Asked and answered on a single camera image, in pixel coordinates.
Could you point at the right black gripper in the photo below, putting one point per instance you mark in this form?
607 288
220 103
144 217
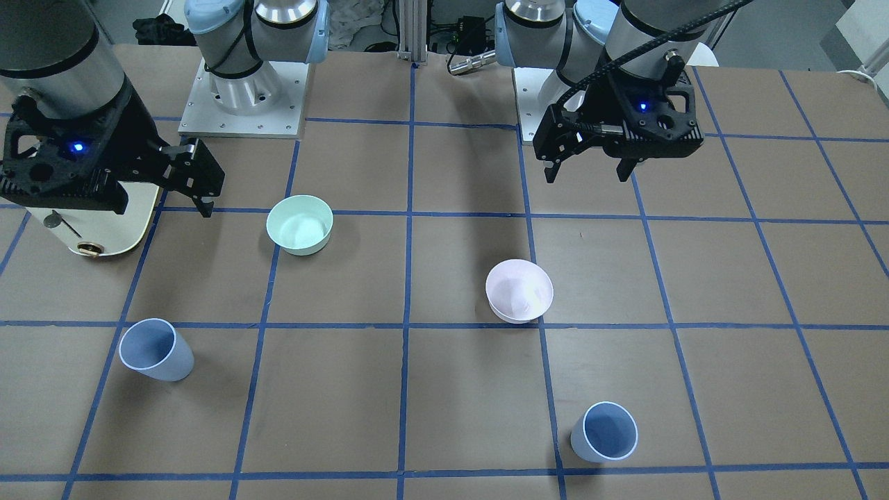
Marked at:
136 139

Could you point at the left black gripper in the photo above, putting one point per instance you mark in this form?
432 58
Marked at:
603 104

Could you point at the blue cup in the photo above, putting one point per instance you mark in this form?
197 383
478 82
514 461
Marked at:
606 432
154 348

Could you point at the cream wooden board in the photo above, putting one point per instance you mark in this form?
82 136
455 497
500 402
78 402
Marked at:
102 233

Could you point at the mint green bowl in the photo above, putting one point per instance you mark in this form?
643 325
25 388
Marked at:
301 225

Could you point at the pink bowl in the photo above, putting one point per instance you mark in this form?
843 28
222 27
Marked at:
518 291

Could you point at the metal cylinder connector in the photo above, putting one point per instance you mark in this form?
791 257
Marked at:
472 63

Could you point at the black cloth bundle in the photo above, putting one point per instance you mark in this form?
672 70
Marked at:
162 31

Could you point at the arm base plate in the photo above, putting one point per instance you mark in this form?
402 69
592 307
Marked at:
535 90
243 114

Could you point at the aluminium frame post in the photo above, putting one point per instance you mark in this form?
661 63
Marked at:
413 30

